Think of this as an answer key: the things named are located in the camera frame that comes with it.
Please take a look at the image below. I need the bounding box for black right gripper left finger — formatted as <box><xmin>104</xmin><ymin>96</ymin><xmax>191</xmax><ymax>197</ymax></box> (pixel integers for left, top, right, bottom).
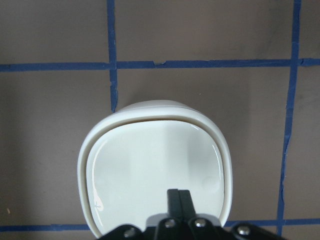
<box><xmin>167</xmin><ymin>189</ymin><xmax>181</xmax><ymax>219</ymax></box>

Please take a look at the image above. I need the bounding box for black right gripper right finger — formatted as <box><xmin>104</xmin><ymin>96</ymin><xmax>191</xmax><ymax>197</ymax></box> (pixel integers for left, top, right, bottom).
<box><xmin>178</xmin><ymin>190</ymin><xmax>196</xmax><ymax>219</ymax></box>

